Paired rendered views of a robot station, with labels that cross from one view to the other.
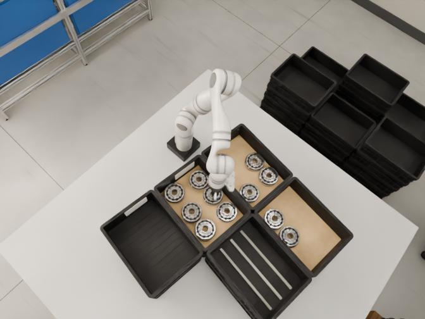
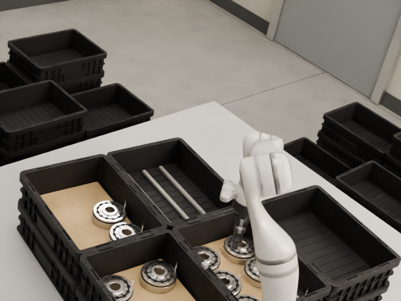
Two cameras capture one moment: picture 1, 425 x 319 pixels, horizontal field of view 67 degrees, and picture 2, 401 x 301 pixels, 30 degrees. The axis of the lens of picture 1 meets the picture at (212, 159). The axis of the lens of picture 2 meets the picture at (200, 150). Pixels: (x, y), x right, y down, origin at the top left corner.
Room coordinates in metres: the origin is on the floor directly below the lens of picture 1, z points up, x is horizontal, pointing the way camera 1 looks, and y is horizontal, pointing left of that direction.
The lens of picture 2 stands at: (2.13, 0.02, 2.33)
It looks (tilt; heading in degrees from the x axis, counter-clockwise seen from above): 33 degrees down; 187
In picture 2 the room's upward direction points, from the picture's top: 13 degrees clockwise
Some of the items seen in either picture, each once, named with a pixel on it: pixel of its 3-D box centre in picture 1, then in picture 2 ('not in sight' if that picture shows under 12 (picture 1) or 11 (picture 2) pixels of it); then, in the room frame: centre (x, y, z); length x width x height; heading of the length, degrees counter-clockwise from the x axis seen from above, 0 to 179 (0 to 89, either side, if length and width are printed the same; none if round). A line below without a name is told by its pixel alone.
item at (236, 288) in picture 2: (213, 194); (224, 282); (0.53, -0.03, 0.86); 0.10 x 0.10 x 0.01
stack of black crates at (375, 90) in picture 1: (362, 96); not in sight; (1.72, -1.12, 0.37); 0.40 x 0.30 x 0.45; 57
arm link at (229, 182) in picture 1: (222, 178); (243, 187); (0.49, -0.05, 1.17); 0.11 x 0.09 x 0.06; 94
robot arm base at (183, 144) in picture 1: (184, 137); not in sight; (0.83, 0.17, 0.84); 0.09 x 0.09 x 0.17; 51
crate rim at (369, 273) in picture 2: (151, 240); (324, 233); (0.24, 0.21, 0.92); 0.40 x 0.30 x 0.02; 49
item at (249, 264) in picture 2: (191, 211); (261, 269); (0.42, 0.06, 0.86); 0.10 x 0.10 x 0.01
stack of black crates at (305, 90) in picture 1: (294, 97); not in sight; (1.60, -0.56, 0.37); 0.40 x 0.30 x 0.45; 57
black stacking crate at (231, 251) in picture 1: (256, 267); (172, 193); (0.20, -0.28, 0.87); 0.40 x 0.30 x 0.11; 49
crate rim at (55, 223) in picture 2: (303, 224); (91, 202); (0.43, -0.48, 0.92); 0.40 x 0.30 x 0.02; 49
